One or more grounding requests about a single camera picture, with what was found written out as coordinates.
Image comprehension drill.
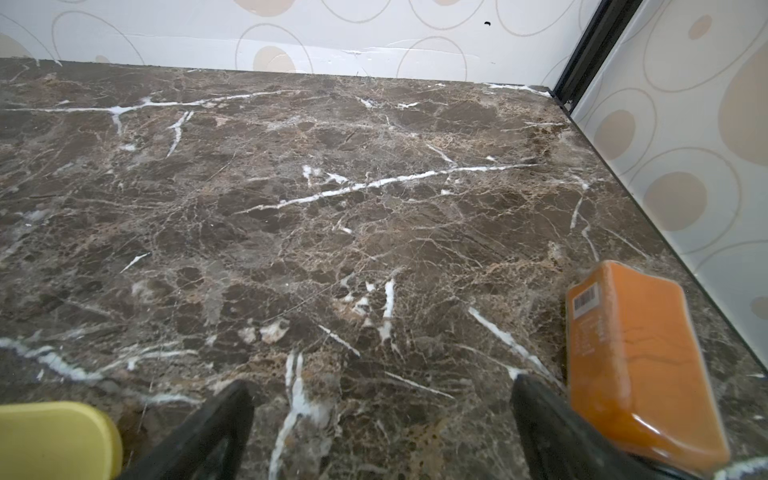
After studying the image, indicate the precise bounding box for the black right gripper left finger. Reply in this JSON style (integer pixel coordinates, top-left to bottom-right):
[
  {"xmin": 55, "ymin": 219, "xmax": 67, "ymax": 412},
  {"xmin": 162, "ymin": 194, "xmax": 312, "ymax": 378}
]
[{"xmin": 119, "ymin": 380, "xmax": 254, "ymax": 480}]

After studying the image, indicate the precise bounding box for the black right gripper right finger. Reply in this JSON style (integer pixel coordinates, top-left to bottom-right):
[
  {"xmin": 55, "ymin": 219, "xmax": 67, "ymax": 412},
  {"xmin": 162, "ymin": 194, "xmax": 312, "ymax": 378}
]
[{"xmin": 511, "ymin": 374, "xmax": 678, "ymax": 480}]

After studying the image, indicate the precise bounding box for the yellow plastic tray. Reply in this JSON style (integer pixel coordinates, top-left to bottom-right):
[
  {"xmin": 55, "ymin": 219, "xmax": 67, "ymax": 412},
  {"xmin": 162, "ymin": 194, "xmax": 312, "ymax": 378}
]
[{"xmin": 1, "ymin": 401, "xmax": 123, "ymax": 480}]

